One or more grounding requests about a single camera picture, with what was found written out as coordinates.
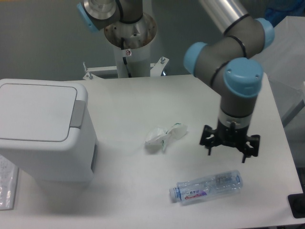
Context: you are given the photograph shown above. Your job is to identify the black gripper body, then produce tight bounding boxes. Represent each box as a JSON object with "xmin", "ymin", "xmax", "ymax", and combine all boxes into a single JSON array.
[{"xmin": 215, "ymin": 120, "xmax": 249, "ymax": 150}]

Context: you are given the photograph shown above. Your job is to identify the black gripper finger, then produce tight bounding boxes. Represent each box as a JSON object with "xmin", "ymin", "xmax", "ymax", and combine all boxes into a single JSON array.
[
  {"xmin": 200, "ymin": 125, "xmax": 222, "ymax": 156},
  {"xmin": 237, "ymin": 135, "xmax": 260, "ymax": 163}
]

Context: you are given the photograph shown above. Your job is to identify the white push-lid trash can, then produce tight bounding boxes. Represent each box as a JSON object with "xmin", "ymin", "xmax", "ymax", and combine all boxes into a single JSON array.
[{"xmin": 0, "ymin": 79, "xmax": 98, "ymax": 182}]

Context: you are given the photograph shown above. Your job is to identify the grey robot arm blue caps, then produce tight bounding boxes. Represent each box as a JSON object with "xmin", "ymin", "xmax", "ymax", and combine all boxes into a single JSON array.
[{"xmin": 77, "ymin": 0, "xmax": 275, "ymax": 158}]

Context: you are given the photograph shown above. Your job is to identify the crumpled white plastic bag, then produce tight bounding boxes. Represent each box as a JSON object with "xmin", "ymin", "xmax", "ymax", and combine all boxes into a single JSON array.
[{"xmin": 144, "ymin": 123, "xmax": 188, "ymax": 152}]

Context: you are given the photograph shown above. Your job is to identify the empty clear plastic bottle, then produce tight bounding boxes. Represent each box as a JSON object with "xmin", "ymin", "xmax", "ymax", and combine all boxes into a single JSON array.
[{"xmin": 169, "ymin": 170, "xmax": 243, "ymax": 205}]

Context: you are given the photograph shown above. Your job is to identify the black device at table edge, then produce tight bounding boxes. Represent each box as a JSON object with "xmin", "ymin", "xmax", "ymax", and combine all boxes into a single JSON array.
[{"xmin": 287, "ymin": 193, "xmax": 305, "ymax": 219}]

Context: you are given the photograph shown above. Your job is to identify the white side table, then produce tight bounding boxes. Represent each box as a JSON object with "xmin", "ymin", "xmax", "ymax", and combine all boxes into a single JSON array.
[{"xmin": 262, "ymin": 15, "xmax": 305, "ymax": 167}]

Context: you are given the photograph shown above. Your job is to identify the blue object top right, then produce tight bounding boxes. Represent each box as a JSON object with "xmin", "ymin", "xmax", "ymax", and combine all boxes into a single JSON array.
[{"xmin": 264, "ymin": 6, "xmax": 305, "ymax": 27}]

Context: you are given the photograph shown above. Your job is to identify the paper sheet in plastic sleeve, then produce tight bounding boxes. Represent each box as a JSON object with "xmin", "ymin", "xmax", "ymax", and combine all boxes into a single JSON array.
[{"xmin": 0, "ymin": 156, "xmax": 19, "ymax": 211}]

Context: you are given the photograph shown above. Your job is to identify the white clamp bracket middle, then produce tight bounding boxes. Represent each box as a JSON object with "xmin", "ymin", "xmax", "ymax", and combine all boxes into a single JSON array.
[{"xmin": 150, "ymin": 56, "xmax": 170, "ymax": 77}]

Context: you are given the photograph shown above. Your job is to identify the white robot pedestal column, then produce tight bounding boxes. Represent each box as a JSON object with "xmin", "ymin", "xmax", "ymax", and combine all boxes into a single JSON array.
[{"xmin": 104, "ymin": 13, "xmax": 157, "ymax": 78}]

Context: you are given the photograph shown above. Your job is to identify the black cable on pedestal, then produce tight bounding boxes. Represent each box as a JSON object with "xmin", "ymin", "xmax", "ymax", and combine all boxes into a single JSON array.
[{"xmin": 120, "ymin": 37, "xmax": 132, "ymax": 78}]

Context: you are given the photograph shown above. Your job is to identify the white bracket with bolts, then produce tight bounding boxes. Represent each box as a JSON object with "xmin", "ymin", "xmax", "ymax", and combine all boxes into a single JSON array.
[{"xmin": 82, "ymin": 62, "xmax": 118, "ymax": 80}]

